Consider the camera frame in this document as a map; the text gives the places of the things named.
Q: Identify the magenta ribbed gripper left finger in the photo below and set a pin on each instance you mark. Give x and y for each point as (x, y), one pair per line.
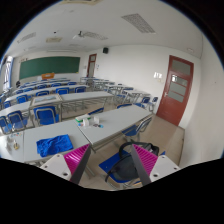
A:
(69, 166)

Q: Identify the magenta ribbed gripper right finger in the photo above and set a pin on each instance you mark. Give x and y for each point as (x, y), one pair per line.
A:
(150, 167)

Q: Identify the blue towel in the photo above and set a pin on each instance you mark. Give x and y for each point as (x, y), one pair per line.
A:
(54, 145)

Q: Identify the grey desk with towel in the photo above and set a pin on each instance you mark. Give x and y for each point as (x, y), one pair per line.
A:
(31, 136)

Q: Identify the black backpack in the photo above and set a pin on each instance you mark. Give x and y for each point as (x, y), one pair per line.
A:
(124, 169)

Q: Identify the blue chair under backpack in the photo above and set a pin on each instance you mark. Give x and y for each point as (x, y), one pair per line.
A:
(107, 164)

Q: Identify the blue chair beside right desk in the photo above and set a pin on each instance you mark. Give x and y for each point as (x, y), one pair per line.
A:
(133, 133)

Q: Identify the green white box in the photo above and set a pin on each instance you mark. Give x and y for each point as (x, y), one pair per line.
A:
(82, 117)

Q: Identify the white small container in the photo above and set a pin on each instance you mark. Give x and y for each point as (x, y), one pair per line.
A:
(96, 120)

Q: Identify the blue chair second row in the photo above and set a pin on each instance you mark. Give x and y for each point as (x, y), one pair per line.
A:
(17, 120)
(46, 115)

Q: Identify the grey desk right front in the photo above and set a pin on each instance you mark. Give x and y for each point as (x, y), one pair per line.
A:
(111, 124)

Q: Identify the grey desk far left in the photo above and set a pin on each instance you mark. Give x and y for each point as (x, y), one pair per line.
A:
(14, 155)

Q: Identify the small bottles on left desk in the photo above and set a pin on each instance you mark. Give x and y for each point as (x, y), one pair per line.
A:
(12, 141)

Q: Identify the grey desk second row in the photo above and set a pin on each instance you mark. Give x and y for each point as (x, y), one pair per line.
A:
(82, 100)

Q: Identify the blue chair left second row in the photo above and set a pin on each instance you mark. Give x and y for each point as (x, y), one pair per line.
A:
(17, 120)

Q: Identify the red-brown door near right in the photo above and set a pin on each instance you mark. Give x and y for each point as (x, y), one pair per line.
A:
(176, 90)

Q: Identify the red-brown door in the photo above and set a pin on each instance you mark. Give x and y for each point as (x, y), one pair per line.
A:
(91, 65)
(176, 90)

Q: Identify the orange lectern object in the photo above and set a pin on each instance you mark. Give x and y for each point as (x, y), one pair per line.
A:
(47, 76)

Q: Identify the green chalkboard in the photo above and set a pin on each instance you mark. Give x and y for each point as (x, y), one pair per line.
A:
(55, 64)

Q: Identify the red-brown far door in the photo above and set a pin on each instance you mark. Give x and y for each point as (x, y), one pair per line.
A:
(91, 65)

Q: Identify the ceiling projector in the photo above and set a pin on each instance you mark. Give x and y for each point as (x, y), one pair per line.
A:
(79, 35)

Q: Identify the ceiling vent panel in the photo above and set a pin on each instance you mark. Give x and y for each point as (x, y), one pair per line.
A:
(139, 23)

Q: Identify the black wall speaker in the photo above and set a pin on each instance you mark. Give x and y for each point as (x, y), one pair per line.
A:
(105, 50)

